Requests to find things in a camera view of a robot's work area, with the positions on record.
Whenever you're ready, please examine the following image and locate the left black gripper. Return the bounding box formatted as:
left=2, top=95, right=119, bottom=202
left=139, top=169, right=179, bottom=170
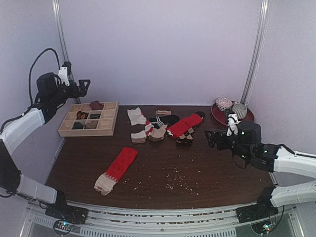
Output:
left=50, top=79, right=90, bottom=106

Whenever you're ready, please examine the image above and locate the tan brown sock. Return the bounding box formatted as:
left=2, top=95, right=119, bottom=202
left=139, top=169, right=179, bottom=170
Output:
left=85, top=120, right=98, bottom=129

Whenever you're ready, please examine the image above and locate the red and beige sock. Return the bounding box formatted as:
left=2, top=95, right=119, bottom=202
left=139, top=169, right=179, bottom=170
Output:
left=94, top=147, right=138, bottom=196

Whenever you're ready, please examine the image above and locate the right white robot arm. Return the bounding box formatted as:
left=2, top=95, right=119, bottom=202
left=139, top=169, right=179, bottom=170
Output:
left=204, top=121, right=316, bottom=223

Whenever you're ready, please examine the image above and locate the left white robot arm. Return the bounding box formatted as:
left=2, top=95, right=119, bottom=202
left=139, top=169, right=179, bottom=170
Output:
left=0, top=73, right=91, bottom=224

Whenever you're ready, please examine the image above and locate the red round plate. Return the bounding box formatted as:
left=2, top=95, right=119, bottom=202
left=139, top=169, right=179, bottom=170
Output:
left=211, top=103, right=255, bottom=126

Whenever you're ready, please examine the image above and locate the maroon rolled sock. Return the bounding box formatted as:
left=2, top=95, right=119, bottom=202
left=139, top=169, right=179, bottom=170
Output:
left=89, top=100, right=104, bottom=111

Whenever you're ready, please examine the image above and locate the argyle brown sock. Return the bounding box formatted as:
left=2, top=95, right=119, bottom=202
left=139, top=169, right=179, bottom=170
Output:
left=176, top=126, right=197, bottom=146

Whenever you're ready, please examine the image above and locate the red black rolled sock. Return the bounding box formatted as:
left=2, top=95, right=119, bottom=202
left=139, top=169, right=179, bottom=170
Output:
left=76, top=111, right=89, bottom=120

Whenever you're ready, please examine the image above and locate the black striped rolled sock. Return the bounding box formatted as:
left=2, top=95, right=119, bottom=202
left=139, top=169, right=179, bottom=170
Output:
left=89, top=114, right=101, bottom=119

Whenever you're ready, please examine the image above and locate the white patterned bowl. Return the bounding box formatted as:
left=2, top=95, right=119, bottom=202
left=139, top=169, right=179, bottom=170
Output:
left=216, top=97, right=233, bottom=111

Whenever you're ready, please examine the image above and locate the red folded sock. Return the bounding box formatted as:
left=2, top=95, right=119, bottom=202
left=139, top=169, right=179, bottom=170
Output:
left=166, top=111, right=205, bottom=138

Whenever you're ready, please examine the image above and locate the wooden compartment tray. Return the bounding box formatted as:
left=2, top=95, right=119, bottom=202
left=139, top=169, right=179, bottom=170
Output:
left=58, top=102, right=119, bottom=137

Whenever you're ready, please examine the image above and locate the striped ceramic cup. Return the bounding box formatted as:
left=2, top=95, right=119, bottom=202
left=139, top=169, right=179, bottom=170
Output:
left=232, top=102, right=247, bottom=120

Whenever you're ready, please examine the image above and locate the teal rolled sock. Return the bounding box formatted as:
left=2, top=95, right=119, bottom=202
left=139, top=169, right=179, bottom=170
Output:
left=72, top=122, right=84, bottom=130

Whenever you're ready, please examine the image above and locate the tan sock pair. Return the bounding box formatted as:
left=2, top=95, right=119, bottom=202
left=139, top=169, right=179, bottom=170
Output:
left=148, top=124, right=167, bottom=142

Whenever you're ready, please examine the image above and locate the black white striped sock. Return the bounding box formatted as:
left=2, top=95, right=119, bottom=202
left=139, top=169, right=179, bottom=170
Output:
left=149, top=115, right=180, bottom=129

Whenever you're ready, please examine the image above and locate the small striped folded sock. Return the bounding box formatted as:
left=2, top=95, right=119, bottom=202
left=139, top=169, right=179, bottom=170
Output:
left=155, top=110, right=172, bottom=116

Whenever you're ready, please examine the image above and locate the beige white folded sock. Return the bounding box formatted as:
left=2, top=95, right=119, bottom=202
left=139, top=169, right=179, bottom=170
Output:
left=127, top=107, right=147, bottom=126

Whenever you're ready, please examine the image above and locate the red white striped sock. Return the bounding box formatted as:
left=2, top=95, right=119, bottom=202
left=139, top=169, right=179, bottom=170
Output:
left=145, top=120, right=154, bottom=137

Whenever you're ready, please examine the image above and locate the beige brown sock pile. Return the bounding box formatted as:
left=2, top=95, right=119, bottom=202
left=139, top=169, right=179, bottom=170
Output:
left=131, top=130, right=147, bottom=144

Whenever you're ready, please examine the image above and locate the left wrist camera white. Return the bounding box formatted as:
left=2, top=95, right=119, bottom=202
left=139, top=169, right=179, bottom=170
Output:
left=58, top=61, right=72, bottom=86

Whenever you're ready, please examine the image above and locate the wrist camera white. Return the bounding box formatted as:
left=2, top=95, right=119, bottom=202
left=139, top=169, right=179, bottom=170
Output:
left=58, top=61, right=72, bottom=86
left=224, top=109, right=240, bottom=137

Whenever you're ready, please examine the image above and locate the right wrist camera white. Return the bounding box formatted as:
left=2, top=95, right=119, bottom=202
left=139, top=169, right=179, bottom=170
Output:
left=224, top=109, right=240, bottom=137

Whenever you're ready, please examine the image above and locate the left black cable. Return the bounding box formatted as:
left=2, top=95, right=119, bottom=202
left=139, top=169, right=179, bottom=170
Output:
left=0, top=48, right=61, bottom=134

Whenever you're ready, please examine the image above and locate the right aluminium frame post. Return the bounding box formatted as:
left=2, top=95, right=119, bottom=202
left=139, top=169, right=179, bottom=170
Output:
left=240, top=0, right=270, bottom=106

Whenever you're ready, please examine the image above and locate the aluminium frame post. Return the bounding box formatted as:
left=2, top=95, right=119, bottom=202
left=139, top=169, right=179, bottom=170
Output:
left=240, top=0, right=270, bottom=106
left=51, top=0, right=82, bottom=104

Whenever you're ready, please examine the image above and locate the left aluminium frame post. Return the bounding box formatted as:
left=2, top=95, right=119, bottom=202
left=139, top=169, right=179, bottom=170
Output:
left=51, top=0, right=82, bottom=104

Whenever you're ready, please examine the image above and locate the metal base rail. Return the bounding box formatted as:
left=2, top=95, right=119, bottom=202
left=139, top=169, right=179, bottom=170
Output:
left=18, top=201, right=305, bottom=237

